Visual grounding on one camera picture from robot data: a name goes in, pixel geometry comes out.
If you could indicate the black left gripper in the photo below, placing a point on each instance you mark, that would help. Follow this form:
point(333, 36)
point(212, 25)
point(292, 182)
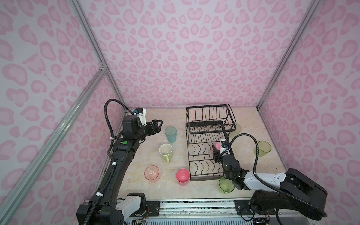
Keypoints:
point(156, 129)

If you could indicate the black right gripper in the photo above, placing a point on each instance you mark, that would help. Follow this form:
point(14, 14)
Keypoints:
point(216, 155)

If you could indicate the frosted teal textured cup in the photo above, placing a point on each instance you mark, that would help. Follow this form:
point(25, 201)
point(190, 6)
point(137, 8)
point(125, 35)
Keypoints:
point(171, 134)

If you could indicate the light green ceramic mug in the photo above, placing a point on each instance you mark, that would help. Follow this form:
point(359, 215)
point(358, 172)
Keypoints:
point(166, 152)

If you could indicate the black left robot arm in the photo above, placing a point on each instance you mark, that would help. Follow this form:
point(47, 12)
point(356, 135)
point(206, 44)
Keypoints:
point(103, 209)

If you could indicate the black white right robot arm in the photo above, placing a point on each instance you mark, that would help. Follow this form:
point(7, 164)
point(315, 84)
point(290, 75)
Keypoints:
point(291, 190)

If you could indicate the bright green clear cup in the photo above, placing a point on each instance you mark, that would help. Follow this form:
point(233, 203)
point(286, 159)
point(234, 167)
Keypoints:
point(225, 185)

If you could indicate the frosted pale green textured cup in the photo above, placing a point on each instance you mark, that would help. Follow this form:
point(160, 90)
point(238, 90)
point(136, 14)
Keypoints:
point(236, 132)

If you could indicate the magenta pink plastic cup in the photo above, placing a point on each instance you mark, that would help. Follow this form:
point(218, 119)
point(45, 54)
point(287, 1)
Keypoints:
point(183, 176)

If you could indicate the clear green plastic cup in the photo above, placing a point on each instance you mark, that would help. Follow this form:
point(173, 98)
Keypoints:
point(263, 148)

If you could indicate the clear pink plastic cup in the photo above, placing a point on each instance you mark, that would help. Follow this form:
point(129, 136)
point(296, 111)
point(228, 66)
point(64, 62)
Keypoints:
point(152, 173)

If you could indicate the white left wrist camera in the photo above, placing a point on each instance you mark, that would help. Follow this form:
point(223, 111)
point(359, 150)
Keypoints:
point(141, 114)

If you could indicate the black wire dish rack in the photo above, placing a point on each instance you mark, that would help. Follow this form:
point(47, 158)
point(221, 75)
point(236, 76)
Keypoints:
point(205, 126)

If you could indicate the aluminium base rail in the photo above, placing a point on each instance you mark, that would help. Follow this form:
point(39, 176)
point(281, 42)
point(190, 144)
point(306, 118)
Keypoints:
point(218, 211)

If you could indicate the aluminium diagonal frame bar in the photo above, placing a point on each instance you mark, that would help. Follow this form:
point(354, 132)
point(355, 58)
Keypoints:
point(19, 192)

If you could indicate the aluminium corner frame post left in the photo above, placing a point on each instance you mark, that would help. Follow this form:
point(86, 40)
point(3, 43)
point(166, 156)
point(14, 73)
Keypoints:
point(80, 14)

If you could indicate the aluminium corner frame post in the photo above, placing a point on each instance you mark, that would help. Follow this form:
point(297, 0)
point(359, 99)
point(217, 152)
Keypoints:
point(304, 24)
point(80, 14)

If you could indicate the aluminium corner frame post right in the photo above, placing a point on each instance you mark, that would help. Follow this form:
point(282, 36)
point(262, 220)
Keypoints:
point(304, 24)

